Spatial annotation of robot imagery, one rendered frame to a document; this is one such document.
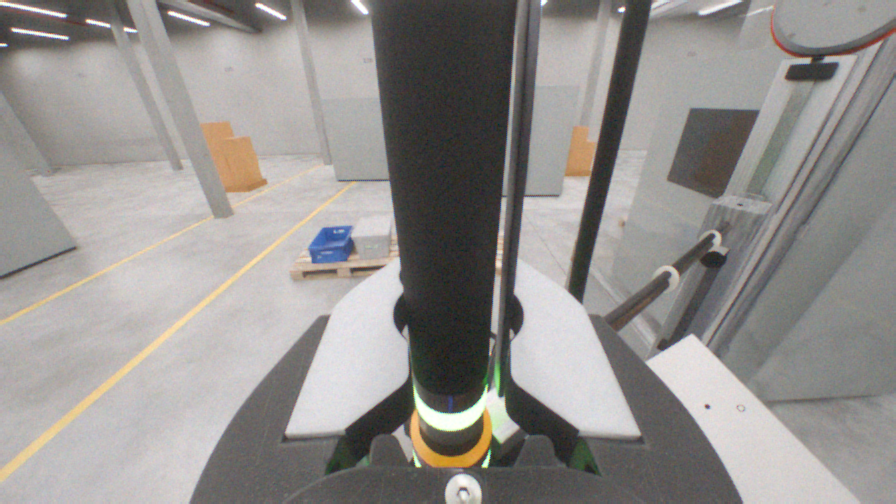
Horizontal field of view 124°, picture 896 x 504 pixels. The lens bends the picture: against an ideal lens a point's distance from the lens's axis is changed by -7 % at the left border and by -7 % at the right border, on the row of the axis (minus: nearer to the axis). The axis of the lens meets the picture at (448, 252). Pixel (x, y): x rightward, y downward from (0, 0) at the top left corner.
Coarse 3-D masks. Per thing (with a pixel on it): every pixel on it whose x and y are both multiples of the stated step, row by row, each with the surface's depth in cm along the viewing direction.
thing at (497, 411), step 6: (498, 402) 18; (504, 402) 18; (492, 408) 17; (498, 408) 17; (504, 408) 17; (492, 414) 17; (498, 414) 17; (504, 414) 17; (492, 420) 16; (498, 420) 17; (504, 420) 17; (492, 426) 16; (498, 426) 16
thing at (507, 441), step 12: (492, 396) 18; (504, 396) 18; (492, 432) 16; (504, 432) 16; (516, 432) 16; (492, 444) 16; (504, 444) 16; (516, 444) 17; (492, 456) 17; (504, 456) 17; (516, 456) 17
